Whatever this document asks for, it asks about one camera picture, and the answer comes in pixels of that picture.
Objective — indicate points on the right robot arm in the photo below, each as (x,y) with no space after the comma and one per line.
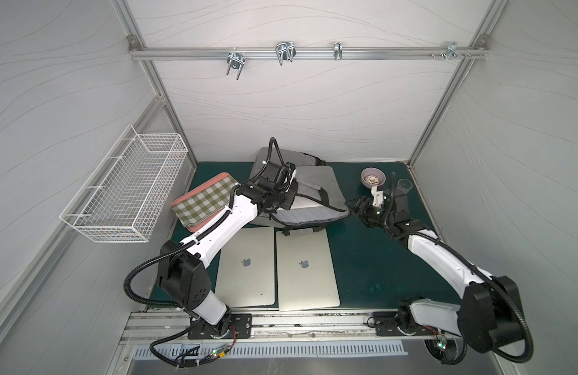
(489,316)

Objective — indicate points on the white slotted cable duct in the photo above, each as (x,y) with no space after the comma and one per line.
(266,350)

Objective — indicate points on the clear plastic cup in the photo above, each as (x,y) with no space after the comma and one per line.
(404,186)

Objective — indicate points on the pink bowl with contents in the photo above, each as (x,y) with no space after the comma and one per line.
(372,177)

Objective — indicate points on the green checkered cloth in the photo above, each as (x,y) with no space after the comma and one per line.
(204,201)

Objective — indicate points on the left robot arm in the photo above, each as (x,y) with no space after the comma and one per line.
(182,273)

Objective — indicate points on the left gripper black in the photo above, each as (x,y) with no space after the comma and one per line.
(283,186)

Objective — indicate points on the metal hook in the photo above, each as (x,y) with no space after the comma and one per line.
(285,51)
(450,53)
(338,51)
(235,61)

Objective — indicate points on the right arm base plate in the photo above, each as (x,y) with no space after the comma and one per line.
(396,324)

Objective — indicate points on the white wire basket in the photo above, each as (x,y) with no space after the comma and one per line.
(122,199)

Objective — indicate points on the aluminium crossbar rail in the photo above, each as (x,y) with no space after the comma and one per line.
(325,53)

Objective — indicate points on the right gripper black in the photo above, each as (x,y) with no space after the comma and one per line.
(364,209)

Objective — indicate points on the silver apple laptop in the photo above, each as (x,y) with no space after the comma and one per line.
(246,274)
(305,272)

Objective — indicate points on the grey laptop sleeve bag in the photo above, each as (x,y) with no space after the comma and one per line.
(318,202)

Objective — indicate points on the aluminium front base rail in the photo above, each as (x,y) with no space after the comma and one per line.
(268,325)

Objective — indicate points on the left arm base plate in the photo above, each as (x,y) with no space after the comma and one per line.
(231,325)

